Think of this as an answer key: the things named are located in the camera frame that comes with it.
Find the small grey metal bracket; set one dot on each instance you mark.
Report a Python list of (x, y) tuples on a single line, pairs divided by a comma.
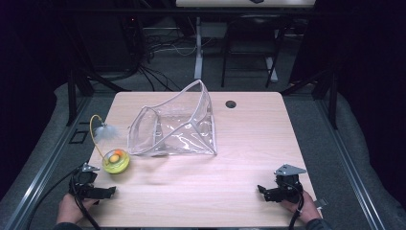
[(321, 202)]

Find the clear plastic zipper bag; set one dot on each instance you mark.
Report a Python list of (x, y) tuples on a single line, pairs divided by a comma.
[(178, 127)]

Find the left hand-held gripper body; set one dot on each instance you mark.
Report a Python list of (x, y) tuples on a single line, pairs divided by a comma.
[(83, 179)]

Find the yellow ball feather cat toy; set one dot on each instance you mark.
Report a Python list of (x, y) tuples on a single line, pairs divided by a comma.
[(116, 161)]

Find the black chair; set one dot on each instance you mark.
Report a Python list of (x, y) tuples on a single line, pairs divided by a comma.
[(252, 44)]

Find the person's right hand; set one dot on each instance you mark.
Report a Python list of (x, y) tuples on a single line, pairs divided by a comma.
[(308, 209)]

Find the person's left hand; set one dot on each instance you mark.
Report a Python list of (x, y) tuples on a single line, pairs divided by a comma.
[(69, 209)]

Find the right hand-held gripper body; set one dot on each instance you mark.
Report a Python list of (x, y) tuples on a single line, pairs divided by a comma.
[(288, 182)]

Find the white desk frame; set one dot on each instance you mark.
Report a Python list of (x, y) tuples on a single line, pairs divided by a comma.
[(199, 48)]

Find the black metal stand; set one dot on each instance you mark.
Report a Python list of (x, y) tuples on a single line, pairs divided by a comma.
[(325, 89), (75, 92)]

